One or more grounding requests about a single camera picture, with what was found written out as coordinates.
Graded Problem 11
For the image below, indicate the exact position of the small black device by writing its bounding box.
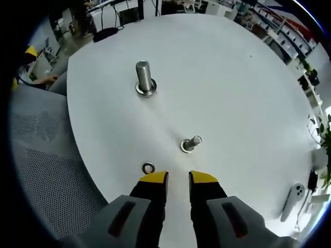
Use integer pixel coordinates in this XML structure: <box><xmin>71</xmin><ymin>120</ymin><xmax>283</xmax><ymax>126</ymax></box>
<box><xmin>309</xmin><ymin>169</ymin><xmax>319</xmax><ymax>192</ymax></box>

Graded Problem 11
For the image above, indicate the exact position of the white handheld controller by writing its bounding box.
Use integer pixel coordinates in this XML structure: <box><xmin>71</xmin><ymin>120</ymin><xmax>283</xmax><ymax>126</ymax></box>
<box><xmin>280</xmin><ymin>182</ymin><xmax>305</xmax><ymax>223</ymax></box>

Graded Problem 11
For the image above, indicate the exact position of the large threaded steel stud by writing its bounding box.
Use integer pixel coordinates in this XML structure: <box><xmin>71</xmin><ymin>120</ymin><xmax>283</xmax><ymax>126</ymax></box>
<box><xmin>135</xmin><ymin>59</ymin><xmax>158</xmax><ymax>97</ymax></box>

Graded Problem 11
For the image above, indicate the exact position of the green potted plant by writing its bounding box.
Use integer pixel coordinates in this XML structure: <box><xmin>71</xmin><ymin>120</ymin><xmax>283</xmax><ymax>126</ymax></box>
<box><xmin>307</xmin><ymin>113</ymin><xmax>331</xmax><ymax>191</ymax></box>

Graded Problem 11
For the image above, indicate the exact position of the shelf of white storage bins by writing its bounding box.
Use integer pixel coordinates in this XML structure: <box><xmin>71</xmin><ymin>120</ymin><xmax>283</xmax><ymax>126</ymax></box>
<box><xmin>253</xmin><ymin>5</ymin><xmax>324</xmax><ymax>68</ymax></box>

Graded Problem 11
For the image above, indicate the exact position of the grey mesh office chair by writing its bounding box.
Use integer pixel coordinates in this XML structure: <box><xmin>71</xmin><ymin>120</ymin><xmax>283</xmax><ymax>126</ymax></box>
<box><xmin>10</xmin><ymin>72</ymin><xmax>110</xmax><ymax>241</ymax></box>

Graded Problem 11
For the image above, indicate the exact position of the small threaded steel stud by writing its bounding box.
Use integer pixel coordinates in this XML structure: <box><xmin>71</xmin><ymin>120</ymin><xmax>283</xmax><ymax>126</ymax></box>
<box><xmin>180</xmin><ymin>135</ymin><xmax>203</xmax><ymax>154</ymax></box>

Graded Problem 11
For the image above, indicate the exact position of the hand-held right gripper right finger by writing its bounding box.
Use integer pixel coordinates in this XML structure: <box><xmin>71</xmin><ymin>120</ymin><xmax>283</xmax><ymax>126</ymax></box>
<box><xmin>188</xmin><ymin>170</ymin><xmax>288</xmax><ymax>248</ymax></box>

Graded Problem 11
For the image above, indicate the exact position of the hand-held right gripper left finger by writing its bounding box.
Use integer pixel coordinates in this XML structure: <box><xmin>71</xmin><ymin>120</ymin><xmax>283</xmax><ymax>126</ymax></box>
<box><xmin>77</xmin><ymin>170</ymin><xmax>169</xmax><ymax>248</ymax></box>

